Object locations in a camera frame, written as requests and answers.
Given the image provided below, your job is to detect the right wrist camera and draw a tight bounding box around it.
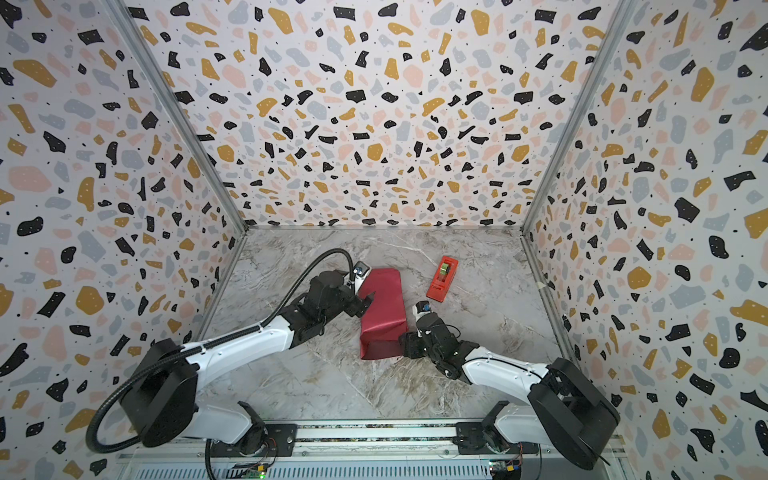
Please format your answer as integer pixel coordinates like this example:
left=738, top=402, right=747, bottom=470
left=412, top=300, right=432, bottom=319

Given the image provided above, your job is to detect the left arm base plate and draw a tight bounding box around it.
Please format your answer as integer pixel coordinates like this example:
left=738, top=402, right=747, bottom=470
left=210, top=401, right=298, bottom=460

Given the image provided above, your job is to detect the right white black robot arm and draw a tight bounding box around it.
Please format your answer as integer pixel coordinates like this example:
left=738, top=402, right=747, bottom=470
left=400, top=301, right=620, bottom=470

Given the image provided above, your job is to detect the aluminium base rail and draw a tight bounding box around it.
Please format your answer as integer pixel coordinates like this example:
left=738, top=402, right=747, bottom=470
left=115, top=419, right=634, bottom=479

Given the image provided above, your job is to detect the black corrugated cable conduit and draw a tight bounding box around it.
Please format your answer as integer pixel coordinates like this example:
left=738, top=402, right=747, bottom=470
left=85, top=247, right=356, bottom=454

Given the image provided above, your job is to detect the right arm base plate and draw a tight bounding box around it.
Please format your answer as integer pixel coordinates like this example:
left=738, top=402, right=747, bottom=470
left=452, top=400, right=540, bottom=455

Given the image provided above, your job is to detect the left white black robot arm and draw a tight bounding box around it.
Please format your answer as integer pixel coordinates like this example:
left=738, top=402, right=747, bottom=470
left=120, top=262, right=372, bottom=456

